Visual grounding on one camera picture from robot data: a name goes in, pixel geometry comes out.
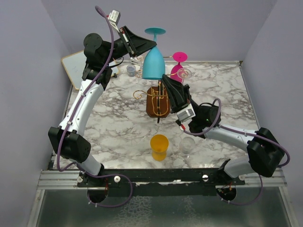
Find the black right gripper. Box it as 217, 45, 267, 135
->
160, 75, 199, 115

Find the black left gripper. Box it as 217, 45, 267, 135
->
102, 26, 157, 65

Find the clear champagne flute glass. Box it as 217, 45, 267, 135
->
134, 55, 144, 71

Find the blue plastic wine glass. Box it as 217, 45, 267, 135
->
142, 27, 166, 80

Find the pink plastic wine glass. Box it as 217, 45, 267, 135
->
170, 52, 187, 83

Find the short clear glass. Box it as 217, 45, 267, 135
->
179, 137, 196, 157

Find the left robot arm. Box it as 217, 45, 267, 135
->
48, 26, 157, 187

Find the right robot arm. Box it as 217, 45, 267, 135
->
161, 75, 290, 185

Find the gold and black glass rack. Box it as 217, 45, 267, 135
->
145, 80, 170, 123

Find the orange plastic wine glass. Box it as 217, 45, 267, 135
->
150, 134, 169, 161

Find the small jar of paper clips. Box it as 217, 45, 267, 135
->
126, 65, 136, 77

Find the small framed whiteboard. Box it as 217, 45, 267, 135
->
61, 51, 119, 90

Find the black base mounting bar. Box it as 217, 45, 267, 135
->
77, 168, 245, 197

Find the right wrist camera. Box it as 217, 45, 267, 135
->
176, 104, 196, 131

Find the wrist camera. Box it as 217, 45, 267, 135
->
107, 9, 121, 32
176, 104, 196, 131

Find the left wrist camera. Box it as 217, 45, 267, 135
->
107, 9, 121, 32

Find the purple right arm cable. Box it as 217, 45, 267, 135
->
183, 98, 291, 206

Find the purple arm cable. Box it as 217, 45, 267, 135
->
56, 5, 134, 209
183, 98, 291, 206

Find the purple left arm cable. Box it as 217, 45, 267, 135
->
56, 5, 134, 209

